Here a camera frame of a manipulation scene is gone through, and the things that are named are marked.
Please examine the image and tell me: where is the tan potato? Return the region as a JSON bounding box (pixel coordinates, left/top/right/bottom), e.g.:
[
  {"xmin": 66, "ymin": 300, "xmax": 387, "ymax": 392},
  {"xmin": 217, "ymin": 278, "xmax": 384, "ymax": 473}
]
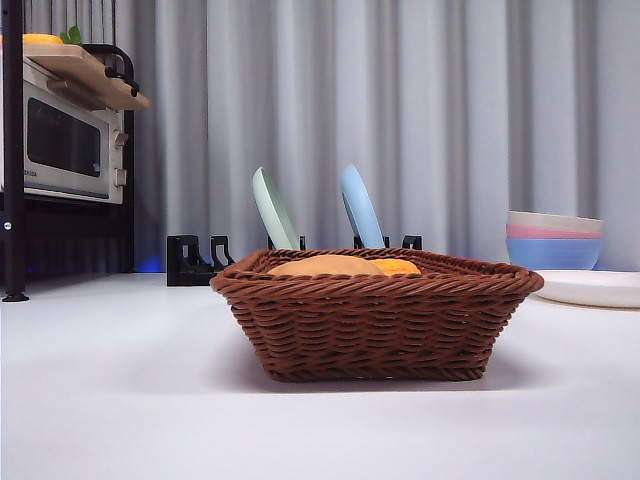
[{"xmin": 267, "ymin": 253, "xmax": 386, "ymax": 276}]

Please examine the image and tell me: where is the orange plastic corn cob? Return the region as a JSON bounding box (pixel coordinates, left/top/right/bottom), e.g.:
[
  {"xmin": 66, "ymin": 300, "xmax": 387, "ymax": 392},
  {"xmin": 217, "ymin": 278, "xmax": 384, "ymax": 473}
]
[{"xmin": 372, "ymin": 257, "xmax": 424, "ymax": 276}]

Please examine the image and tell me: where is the brown wicker basket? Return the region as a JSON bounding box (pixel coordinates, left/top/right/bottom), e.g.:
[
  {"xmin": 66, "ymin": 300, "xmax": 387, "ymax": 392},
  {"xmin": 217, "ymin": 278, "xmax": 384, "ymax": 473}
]
[{"xmin": 209, "ymin": 247, "xmax": 545, "ymax": 384}]

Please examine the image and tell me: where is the pale blue plate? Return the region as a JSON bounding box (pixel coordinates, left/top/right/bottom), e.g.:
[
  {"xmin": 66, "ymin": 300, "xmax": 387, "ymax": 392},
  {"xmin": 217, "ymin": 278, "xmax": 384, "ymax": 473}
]
[{"xmin": 339, "ymin": 163, "xmax": 386, "ymax": 249}]

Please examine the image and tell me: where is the pale green plate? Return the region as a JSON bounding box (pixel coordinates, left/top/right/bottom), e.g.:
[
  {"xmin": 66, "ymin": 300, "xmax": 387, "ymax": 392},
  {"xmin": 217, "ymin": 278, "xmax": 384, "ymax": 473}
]
[{"xmin": 251, "ymin": 165, "xmax": 301, "ymax": 250}]

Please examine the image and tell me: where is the black dish rack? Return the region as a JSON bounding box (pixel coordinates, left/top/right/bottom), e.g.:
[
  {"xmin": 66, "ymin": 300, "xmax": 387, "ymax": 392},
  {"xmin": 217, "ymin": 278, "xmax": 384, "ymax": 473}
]
[{"xmin": 165, "ymin": 233, "xmax": 424, "ymax": 287}]

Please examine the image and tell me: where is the grey curtain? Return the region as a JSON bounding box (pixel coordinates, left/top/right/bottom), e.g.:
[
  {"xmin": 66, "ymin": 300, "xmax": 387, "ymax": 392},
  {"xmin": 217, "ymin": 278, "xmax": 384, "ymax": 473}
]
[{"xmin": 22, "ymin": 0, "xmax": 640, "ymax": 275}]

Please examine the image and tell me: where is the pink bowl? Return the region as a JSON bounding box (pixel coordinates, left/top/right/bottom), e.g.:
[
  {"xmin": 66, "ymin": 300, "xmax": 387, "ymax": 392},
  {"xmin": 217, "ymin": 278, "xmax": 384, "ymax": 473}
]
[{"xmin": 505, "ymin": 223, "xmax": 605, "ymax": 240}]

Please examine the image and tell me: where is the blue bowl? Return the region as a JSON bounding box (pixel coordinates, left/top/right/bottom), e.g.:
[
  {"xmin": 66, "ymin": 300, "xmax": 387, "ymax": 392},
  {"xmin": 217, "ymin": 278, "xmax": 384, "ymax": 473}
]
[{"xmin": 505, "ymin": 236, "xmax": 602, "ymax": 271}]

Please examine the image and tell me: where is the cream bowl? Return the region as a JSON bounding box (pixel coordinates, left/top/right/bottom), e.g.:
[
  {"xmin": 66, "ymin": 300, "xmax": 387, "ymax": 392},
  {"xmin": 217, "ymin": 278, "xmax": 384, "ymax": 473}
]
[{"xmin": 507, "ymin": 210, "xmax": 605, "ymax": 234}]

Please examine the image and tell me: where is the white toaster oven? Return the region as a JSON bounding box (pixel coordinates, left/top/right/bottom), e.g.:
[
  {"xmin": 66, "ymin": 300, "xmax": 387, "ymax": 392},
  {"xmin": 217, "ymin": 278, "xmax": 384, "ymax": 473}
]
[{"xmin": 22, "ymin": 54, "xmax": 125, "ymax": 205}]

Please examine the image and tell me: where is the white flat plate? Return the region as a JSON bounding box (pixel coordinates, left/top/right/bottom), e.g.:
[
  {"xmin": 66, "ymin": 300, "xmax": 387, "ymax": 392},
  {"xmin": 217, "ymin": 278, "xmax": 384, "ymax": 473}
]
[{"xmin": 529, "ymin": 268, "xmax": 640, "ymax": 307}]

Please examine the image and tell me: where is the wooden cutting board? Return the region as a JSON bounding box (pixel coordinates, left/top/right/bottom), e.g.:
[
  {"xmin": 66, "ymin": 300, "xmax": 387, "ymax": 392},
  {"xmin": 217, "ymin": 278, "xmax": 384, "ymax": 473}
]
[{"xmin": 22, "ymin": 43, "xmax": 151, "ymax": 111}]

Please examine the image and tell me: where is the black metal shelf frame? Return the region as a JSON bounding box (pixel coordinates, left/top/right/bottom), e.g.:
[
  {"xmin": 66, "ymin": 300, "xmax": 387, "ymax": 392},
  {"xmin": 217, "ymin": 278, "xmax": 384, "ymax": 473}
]
[{"xmin": 0, "ymin": 0, "xmax": 135, "ymax": 303}]

